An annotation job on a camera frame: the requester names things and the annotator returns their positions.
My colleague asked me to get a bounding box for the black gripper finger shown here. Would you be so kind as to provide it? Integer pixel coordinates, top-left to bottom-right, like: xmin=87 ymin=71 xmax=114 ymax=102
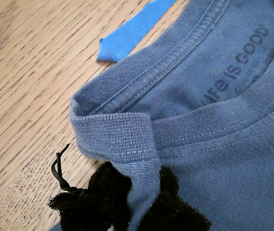
xmin=137 ymin=166 xmax=212 ymax=231
xmin=47 ymin=143 xmax=134 ymax=231

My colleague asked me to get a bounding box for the blue printed T-shirt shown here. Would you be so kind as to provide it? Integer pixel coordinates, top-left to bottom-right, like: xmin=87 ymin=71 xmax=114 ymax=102
xmin=50 ymin=0 xmax=274 ymax=231

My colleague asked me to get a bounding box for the blue tape piece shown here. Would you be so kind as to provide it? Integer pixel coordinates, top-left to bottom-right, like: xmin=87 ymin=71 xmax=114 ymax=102
xmin=96 ymin=0 xmax=177 ymax=64

